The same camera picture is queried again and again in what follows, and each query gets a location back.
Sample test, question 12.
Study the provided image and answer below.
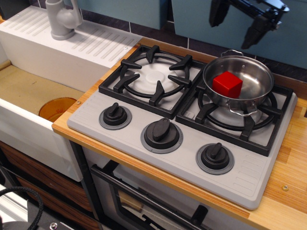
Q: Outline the black left burner grate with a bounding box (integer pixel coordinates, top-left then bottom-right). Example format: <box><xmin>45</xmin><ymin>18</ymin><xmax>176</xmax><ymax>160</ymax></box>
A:
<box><xmin>99</xmin><ymin>45</ymin><xmax>205</xmax><ymax>119</ymax></box>

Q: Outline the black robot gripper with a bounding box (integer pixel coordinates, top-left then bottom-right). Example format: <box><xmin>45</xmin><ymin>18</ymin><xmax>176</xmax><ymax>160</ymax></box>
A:
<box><xmin>209</xmin><ymin>0</ymin><xmax>290</xmax><ymax>49</ymax></box>

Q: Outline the wooden drawer front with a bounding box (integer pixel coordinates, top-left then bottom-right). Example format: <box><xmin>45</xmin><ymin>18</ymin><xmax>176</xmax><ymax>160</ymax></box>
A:
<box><xmin>0</xmin><ymin>142</ymin><xmax>101</xmax><ymax>230</ymax></box>

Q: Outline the black braided foreground cable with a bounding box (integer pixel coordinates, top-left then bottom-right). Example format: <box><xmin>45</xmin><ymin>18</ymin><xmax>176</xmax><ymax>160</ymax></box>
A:
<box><xmin>0</xmin><ymin>186</ymin><xmax>44</xmax><ymax>230</ymax></box>

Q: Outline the black oven door handle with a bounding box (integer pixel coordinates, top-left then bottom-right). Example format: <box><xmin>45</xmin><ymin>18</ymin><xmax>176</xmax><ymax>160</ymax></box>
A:
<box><xmin>90</xmin><ymin>161</ymin><xmax>208</xmax><ymax>230</ymax></box>

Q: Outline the grey toy faucet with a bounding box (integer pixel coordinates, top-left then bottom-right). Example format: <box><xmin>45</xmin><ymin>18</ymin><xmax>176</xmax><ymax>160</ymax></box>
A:
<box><xmin>45</xmin><ymin>0</ymin><xmax>83</xmax><ymax>40</ymax></box>

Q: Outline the grey toy stove top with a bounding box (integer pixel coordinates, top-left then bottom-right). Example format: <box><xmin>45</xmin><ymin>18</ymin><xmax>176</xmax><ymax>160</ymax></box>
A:
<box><xmin>67</xmin><ymin>45</ymin><xmax>297</xmax><ymax>209</ymax></box>

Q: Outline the black middle stove knob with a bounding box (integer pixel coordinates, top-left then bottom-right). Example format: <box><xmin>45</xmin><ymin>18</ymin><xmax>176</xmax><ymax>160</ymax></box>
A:
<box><xmin>141</xmin><ymin>117</ymin><xmax>183</xmax><ymax>154</ymax></box>

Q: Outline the black stove knob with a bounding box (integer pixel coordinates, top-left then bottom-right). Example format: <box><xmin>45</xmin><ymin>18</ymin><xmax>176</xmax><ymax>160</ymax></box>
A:
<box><xmin>99</xmin><ymin>103</ymin><xmax>132</xmax><ymax>130</ymax></box>
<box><xmin>141</xmin><ymin>117</ymin><xmax>183</xmax><ymax>154</ymax></box>
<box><xmin>196</xmin><ymin>143</ymin><xmax>235</xmax><ymax>175</ymax></box>

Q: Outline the black burner grate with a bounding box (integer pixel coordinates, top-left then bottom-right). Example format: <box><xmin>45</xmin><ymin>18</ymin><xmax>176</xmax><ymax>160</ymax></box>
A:
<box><xmin>176</xmin><ymin>72</ymin><xmax>295</xmax><ymax>157</ymax></box>
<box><xmin>99</xmin><ymin>45</ymin><xmax>205</xmax><ymax>119</ymax></box>

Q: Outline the white toy sink unit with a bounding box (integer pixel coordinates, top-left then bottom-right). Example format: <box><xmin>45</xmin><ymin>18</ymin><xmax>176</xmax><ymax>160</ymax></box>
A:
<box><xmin>0</xmin><ymin>6</ymin><xmax>140</xmax><ymax>182</ymax></box>

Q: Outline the black right burner grate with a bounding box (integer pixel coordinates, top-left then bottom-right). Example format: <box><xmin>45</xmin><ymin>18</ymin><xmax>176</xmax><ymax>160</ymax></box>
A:
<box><xmin>176</xmin><ymin>72</ymin><xmax>295</xmax><ymax>157</ymax></box>

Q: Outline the black right stove knob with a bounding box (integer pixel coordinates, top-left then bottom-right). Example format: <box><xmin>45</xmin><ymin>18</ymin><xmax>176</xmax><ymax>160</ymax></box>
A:
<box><xmin>196</xmin><ymin>143</ymin><xmax>235</xmax><ymax>175</ymax></box>

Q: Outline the orange plastic plate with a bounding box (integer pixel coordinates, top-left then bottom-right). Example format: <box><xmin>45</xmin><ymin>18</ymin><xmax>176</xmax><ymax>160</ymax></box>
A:
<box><xmin>38</xmin><ymin>97</ymin><xmax>76</xmax><ymax>122</ymax></box>

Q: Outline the stainless steel pan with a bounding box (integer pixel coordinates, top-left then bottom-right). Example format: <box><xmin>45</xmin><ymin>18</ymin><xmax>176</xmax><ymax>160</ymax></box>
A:
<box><xmin>202</xmin><ymin>50</ymin><xmax>274</xmax><ymax>117</ymax></box>

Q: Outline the black left stove knob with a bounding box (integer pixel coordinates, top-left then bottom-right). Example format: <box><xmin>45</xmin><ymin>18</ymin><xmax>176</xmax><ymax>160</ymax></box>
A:
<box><xmin>99</xmin><ymin>103</ymin><xmax>132</xmax><ymax>130</ymax></box>

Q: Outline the toy oven door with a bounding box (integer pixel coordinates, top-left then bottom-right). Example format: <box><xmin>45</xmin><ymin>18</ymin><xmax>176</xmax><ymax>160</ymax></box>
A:
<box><xmin>83</xmin><ymin>148</ymin><xmax>253</xmax><ymax>230</ymax></box>

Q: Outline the red wooden cube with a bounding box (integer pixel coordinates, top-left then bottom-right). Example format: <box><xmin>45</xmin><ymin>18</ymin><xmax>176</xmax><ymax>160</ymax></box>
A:
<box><xmin>212</xmin><ymin>71</ymin><xmax>243</xmax><ymax>98</ymax></box>

